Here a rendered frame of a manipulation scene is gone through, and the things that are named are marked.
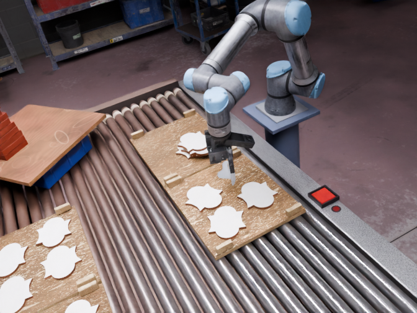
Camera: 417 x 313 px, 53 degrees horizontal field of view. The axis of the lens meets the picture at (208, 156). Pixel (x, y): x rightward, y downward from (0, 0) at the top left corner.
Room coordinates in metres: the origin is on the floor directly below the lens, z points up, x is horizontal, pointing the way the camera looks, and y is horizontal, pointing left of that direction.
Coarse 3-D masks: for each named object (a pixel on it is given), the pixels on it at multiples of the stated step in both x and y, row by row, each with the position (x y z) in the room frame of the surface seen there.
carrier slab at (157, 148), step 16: (160, 128) 1.68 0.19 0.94; (176, 128) 1.65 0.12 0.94; (192, 128) 1.62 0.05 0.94; (144, 144) 1.57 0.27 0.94; (160, 144) 1.54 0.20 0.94; (176, 144) 1.52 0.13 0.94; (144, 160) 1.45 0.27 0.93; (160, 160) 1.42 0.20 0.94; (176, 160) 1.40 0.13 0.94; (192, 160) 1.38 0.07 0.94; (208, 160) 1.36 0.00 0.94; (160, 176) 1.32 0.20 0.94
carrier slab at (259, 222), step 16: (224, 160) 1.34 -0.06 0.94; (240, 160) 1.32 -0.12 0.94; (192, 176) 1.28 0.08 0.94; (208, 176) 1.26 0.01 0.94; (240, 176) 1.22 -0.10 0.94; (256, 176) 1.20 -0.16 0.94; (176, 192) 1.20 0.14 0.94; (224, 192) 1.15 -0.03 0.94; (240, 192) 1.13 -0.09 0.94; (192, 208) 1.10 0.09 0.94; (240, 208) 1.05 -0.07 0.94; (272, 208) 1.02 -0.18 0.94; (288, 208) 1.01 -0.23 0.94; (304, 208) 0.99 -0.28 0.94; (192, 224) 1.02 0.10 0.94; (208, 224) 1.01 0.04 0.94; (256, 224) 0.96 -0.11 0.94; (272, 224) 0.95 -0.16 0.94; (208, 240) 0.93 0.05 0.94; (224, 240) 0.92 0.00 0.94; (240, 240) 0.91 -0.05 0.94
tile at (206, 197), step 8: (192, 192) 1.17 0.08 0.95; (200, 192) 1.16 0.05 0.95; (208, 192) 1.15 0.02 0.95; (216, 192) 1.15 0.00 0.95; (192, 200) 1.13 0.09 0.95; (200, 200) 1.12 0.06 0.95; (208, 200) 1.11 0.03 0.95; (216, 200) 1.10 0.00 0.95; (200, 208) 1.08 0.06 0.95; (208, 208) 1.07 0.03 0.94; (216, 208) 1.07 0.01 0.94
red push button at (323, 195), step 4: (324, 188) 1.07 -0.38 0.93; (316, 192) 1.06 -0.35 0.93; (320, 192) 1.06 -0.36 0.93; (324, 192) 1.06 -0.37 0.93; (328, 192) 1.05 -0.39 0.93; (316, 196) 1.04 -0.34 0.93; (320, 196) 1.04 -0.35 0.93; (324, 196) 1.03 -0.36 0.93; (328, 196) 1.03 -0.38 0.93; (332, 196) 1.03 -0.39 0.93; (320, 200) 1.02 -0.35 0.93; (324, 200) 1.02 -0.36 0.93; (328, 200) 1.01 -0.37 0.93
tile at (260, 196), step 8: (248, 184) 1.15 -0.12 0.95; (256, 184) 1.14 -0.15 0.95; (264, 184) 1.13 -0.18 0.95; (248, 192) 1.11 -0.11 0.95; (256, 192) 1.10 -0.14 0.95; (264, 192) 1.10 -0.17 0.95; (272, 192) 1.09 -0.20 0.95; (248, 200) 1.07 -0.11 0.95; (256, 200) 1.06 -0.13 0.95; (264, 200) 1.06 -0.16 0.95; (272, 200) 1.05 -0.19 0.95; (248, 208) 1.04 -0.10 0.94; (256, 208) 1.03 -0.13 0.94; (264, 208) 1.02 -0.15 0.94
